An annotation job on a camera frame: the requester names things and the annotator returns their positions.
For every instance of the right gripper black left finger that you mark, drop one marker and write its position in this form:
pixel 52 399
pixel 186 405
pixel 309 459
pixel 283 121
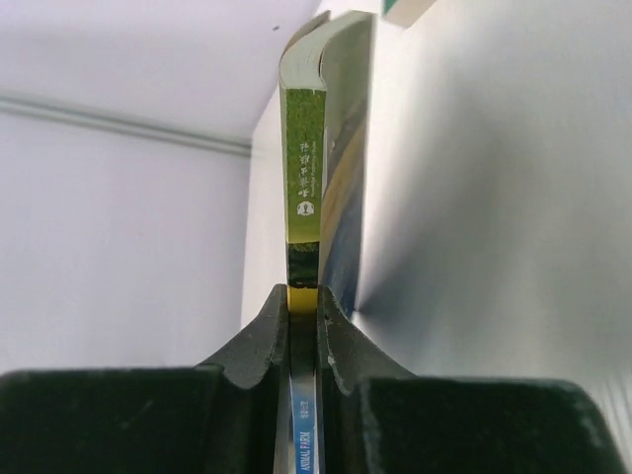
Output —
pixel 227 414

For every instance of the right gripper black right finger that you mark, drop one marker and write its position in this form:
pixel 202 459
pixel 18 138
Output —
pixel 375 416

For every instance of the Animal Farm book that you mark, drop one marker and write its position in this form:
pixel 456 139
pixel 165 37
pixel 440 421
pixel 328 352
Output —
pixel 324 90

